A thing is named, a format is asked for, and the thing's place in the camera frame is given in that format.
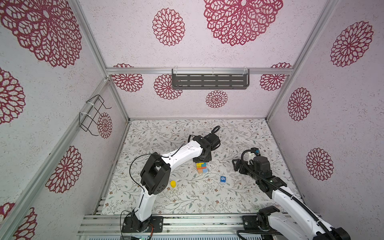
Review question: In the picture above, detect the yellow wooden cylinder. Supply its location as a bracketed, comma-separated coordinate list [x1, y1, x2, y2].
[170, 181, 177, 188]

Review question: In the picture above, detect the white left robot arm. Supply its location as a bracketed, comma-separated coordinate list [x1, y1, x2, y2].
[122, 133, 221, 233]

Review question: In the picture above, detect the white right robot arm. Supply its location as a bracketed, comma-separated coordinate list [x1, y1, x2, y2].
[232, 155, 351, 240]

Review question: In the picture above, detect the dark grey wall shelf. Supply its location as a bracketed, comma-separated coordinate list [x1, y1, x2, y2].
[171, 69, 250, 90]

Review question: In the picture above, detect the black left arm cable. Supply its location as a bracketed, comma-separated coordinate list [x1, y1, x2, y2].
[119, 125, 222, 240]

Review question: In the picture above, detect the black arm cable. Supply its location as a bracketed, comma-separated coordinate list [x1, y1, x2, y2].
[119, 125, 222, 240]
[236, 146, 337, 240]

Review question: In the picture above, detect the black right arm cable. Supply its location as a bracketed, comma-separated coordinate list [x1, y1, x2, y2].
[236, 146, 337, 240]

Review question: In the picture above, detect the black wire wall rack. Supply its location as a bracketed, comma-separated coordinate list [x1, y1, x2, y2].
[78, 95, 113, 139]

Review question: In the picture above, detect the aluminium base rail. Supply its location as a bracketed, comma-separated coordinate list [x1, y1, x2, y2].
[77, 213, 257, 237]

